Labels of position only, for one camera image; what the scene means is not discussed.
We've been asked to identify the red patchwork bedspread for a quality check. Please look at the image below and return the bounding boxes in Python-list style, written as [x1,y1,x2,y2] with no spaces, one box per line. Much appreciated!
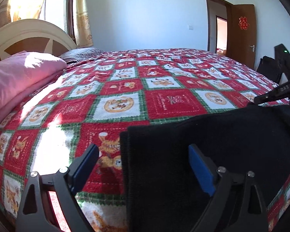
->
[0,49,278,231]

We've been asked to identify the black pants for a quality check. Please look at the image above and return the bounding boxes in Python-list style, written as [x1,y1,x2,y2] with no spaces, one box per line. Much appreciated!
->
[120,104,290,231]

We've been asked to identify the black folding chair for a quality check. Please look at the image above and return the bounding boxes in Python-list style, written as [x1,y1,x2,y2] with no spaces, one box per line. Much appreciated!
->
[257,56,282,84]

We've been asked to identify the left yellow curtain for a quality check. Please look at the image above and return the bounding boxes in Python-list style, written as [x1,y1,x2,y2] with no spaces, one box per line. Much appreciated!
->
[0,0,45,28]

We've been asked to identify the right yellow curtain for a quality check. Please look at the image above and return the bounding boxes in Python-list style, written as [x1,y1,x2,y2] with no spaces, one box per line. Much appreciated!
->
[73,0,93,48]

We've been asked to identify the cream wooden headboard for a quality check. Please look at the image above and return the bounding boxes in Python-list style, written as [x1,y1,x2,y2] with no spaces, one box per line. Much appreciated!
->
[0,19,76,61]

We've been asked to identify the brown wooden door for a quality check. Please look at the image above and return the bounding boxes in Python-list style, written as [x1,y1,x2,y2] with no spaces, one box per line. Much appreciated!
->
[226,4,257,69]

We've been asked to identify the pink folded blanket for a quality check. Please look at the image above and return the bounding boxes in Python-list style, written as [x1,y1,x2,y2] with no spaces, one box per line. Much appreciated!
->
[0,51,67,123]

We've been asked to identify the window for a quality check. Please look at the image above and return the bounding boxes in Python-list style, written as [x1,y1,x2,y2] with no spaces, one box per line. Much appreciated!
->
[39,0,69,33]

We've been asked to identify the striped pillow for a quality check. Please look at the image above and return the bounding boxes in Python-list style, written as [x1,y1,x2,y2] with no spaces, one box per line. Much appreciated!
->
[59,47,104,64]

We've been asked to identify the yellow curtain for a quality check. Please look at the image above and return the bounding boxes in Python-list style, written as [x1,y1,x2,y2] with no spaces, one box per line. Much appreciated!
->
[0,0,45,28]
[73,0,93,48]

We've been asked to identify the red double happiness decal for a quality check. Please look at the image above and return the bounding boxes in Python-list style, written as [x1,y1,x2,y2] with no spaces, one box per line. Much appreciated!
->
[238,16,250,30]

